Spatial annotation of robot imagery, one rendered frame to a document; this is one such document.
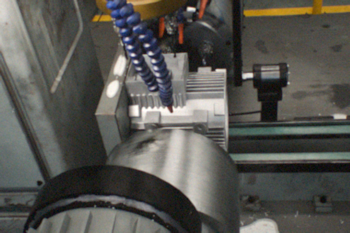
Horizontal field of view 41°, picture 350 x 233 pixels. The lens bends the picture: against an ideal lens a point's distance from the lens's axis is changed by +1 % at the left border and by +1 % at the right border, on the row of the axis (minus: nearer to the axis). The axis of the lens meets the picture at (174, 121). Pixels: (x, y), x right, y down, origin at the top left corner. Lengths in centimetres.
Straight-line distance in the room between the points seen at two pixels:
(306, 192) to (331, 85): 46
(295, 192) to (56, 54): 61
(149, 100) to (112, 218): 57
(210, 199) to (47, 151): 37
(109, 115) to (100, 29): 105
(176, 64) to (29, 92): 34
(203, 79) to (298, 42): 75
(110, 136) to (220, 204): 29
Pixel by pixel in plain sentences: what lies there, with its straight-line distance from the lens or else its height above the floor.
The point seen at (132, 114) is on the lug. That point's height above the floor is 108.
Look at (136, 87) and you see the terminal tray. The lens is 96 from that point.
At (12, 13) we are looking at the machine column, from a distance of 80.
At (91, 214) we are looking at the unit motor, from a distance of 43.
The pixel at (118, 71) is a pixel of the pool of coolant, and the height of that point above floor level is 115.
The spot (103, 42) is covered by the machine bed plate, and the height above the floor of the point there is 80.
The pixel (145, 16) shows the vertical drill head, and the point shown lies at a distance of 82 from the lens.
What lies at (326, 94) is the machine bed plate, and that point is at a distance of 146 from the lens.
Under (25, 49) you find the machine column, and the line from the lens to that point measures 83.
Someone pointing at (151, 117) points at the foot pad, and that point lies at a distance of 97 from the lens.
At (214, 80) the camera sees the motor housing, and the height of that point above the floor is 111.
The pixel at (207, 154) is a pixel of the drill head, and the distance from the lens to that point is 78.
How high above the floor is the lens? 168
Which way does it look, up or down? 40 degrees down
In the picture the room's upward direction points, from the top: 8 degrees counter-clockwise
